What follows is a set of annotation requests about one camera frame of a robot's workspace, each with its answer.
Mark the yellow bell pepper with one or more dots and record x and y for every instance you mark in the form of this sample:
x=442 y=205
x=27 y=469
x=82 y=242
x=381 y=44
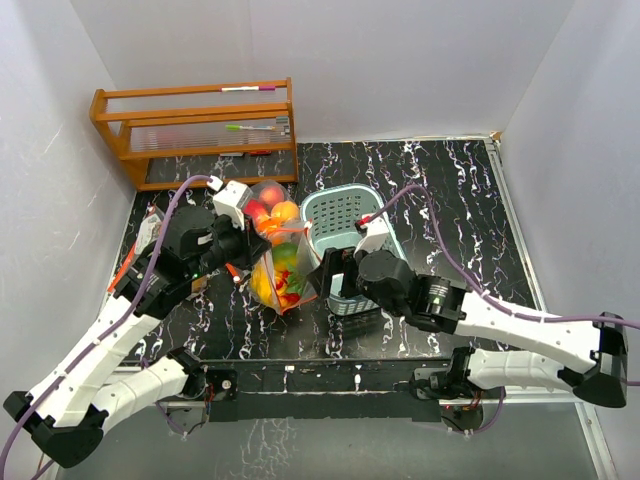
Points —
x=261 y=286

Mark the red bell pepper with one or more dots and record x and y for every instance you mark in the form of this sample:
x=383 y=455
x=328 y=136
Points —
x=256 y=211

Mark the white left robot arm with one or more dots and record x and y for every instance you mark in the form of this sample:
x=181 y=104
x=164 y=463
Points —
x=68 y=413

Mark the orange fruit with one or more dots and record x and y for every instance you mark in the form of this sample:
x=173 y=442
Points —
x=273 y=231

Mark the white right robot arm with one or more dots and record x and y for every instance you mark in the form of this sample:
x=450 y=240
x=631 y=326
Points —
x=587 y=358

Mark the pink white pen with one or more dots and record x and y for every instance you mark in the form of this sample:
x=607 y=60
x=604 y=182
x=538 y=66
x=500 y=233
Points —
x=248 y=88

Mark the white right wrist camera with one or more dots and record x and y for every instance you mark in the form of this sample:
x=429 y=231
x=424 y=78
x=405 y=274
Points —
x=374 y=233

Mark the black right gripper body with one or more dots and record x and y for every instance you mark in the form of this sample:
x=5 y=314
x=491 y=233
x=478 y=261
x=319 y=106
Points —
x=352 y=284

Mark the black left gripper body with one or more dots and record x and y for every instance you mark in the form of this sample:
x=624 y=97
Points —
x=233 y=245

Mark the green white pen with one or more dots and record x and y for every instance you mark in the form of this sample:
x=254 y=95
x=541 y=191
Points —
x=237 y=127

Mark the cherry tomato bunch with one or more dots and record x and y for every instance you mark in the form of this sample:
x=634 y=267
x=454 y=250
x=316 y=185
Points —
x=289 y=287

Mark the light blue plastic basket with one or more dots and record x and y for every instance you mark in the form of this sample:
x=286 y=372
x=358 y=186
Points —
x=350 y=225

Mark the wooden shelf rack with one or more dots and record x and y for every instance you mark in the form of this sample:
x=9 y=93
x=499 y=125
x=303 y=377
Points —
x=140 y=126

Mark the dark green round fruit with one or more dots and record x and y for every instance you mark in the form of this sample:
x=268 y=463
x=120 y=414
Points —
x=285 y=252

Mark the clear orange-zip bag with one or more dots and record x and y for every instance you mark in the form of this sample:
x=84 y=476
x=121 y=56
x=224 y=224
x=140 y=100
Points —
x=292 y=226

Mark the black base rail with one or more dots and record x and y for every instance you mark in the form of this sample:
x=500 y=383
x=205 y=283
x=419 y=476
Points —
x=237 y=390

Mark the pink peach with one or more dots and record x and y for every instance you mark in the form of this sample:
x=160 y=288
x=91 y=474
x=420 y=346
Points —
x=271 y=195

